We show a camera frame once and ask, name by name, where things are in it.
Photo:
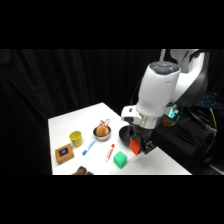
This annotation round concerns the green lit base light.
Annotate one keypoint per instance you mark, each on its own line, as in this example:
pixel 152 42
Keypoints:
pixel 174 111

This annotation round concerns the blue marker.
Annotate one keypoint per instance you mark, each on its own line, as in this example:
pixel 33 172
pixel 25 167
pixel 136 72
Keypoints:
pixel 89 147

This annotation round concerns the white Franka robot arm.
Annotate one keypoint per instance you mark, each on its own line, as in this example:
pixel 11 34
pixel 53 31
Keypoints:
pixel 160 86

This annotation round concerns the black cloth-covered stand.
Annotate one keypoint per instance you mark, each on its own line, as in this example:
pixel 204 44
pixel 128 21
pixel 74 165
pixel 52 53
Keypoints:
pixel 183 140

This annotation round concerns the tan tag on arm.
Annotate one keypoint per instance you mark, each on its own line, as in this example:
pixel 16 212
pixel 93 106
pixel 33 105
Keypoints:
pixel 169 120

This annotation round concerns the green cube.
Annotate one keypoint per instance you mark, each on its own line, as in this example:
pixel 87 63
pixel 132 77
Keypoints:
pixel 120 159

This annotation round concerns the brown plush toy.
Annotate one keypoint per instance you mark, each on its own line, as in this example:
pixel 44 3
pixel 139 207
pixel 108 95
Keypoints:
pixel 82 171

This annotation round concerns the orange plush toy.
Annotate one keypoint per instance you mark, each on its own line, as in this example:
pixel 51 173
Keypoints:
pixel 102 130

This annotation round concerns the blue-lit keyboard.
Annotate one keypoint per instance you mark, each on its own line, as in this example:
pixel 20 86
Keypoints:
pixel 210 100

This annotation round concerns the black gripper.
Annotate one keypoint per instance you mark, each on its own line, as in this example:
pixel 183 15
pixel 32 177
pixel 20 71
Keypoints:
pixel 143 134

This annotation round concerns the black curtain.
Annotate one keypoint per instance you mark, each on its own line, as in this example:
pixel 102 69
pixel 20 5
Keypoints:
pixel 43 86

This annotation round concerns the red cube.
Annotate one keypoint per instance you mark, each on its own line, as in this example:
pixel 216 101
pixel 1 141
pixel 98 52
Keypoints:
pixel 135 146

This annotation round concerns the wooden block with blue face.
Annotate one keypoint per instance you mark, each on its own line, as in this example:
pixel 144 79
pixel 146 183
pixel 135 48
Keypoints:
pixel 64 154

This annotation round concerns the red marker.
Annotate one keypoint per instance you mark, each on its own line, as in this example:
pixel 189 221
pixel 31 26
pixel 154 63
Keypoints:
pixel 109 152

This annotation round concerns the black bowl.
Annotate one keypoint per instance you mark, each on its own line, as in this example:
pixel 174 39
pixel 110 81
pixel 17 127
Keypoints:
pixel 124 136

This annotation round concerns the yellow cup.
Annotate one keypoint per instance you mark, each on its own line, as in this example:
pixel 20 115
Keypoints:
pixel 76 138

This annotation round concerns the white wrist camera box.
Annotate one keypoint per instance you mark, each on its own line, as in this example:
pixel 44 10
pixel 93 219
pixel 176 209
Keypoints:
pixel 129 114

